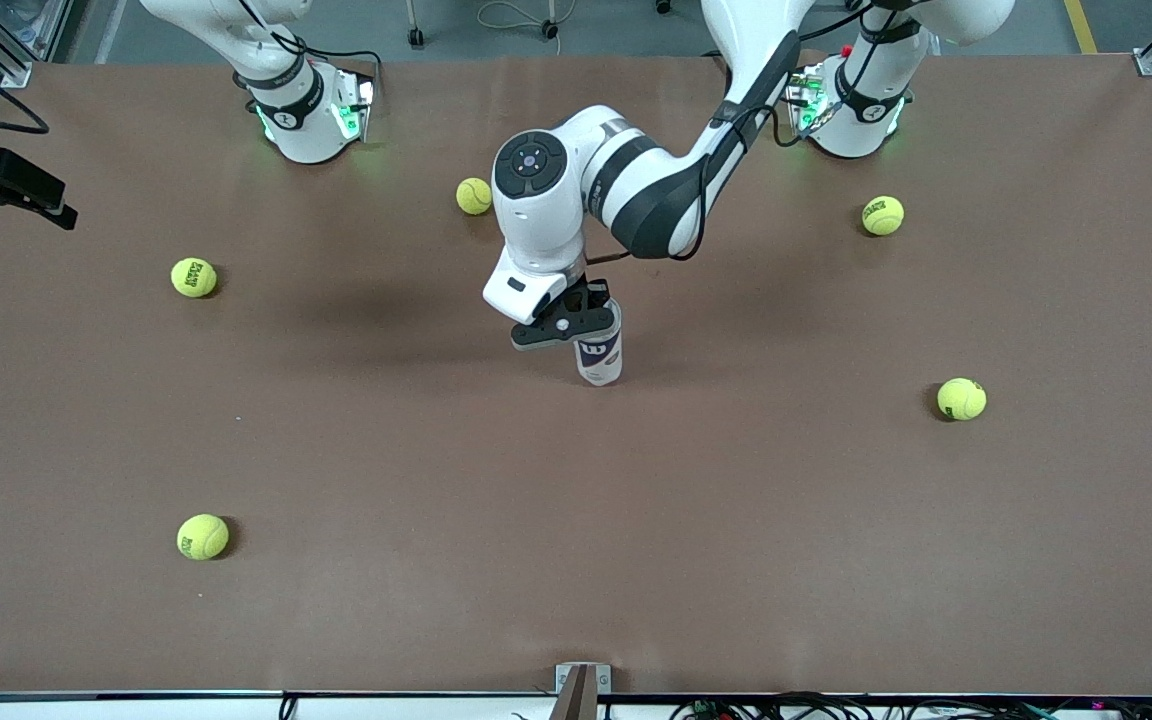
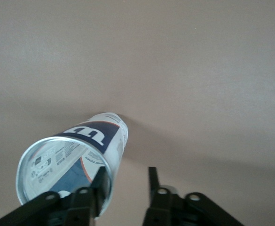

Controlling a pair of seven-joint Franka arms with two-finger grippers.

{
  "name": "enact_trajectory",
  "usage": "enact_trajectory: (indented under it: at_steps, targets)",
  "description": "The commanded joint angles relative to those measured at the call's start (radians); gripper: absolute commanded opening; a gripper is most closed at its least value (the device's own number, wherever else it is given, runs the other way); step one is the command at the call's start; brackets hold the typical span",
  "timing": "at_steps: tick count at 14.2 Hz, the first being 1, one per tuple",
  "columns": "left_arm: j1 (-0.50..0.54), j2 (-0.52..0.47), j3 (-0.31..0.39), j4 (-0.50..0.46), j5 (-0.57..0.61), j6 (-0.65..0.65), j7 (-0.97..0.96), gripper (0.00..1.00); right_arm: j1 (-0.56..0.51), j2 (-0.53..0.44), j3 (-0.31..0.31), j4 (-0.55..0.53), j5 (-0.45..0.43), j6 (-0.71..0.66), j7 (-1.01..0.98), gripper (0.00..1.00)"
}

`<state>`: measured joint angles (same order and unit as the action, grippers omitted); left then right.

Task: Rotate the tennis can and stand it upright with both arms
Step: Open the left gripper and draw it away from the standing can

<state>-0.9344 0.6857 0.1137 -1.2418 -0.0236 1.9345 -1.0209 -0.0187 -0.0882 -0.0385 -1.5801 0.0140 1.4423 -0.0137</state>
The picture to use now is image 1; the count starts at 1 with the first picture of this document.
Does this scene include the grey metal table bracket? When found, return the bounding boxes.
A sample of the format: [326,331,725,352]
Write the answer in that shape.
[554,662,613,720]

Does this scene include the black right base cable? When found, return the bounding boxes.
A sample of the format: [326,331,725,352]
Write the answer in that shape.
[236,0,385,71]

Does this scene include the tangled black cables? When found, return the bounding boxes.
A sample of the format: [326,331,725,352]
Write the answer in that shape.
[671,692,1152,720]

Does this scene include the clear Wilson tennis ball can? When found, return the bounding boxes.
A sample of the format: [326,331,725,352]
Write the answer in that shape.
[575,298,625,387]

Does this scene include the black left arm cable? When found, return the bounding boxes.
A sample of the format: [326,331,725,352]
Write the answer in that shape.
[586,0,932,266]

